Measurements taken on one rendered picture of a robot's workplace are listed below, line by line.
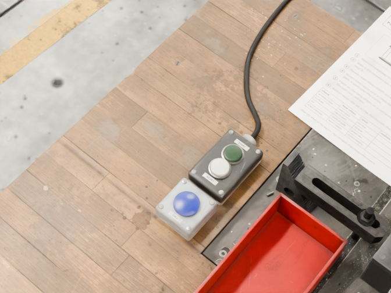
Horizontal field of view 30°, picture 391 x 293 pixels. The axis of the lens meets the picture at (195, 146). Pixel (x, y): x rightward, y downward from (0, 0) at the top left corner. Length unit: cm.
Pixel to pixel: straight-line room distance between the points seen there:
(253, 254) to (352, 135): 27
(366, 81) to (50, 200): 56
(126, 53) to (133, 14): 16
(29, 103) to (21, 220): 121
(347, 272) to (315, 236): 7
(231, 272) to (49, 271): 27
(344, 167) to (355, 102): 12
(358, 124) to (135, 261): 43
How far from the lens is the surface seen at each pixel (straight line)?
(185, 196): 109
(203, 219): 109
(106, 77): 234
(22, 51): 243
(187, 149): 117
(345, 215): 107
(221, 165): 111
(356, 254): 113
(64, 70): 237
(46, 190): 115
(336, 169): 118
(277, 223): 112
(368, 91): 127
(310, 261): 110
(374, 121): 124
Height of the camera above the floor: 193
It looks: 61 degrees down
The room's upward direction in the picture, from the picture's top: 3 degrees clockwise
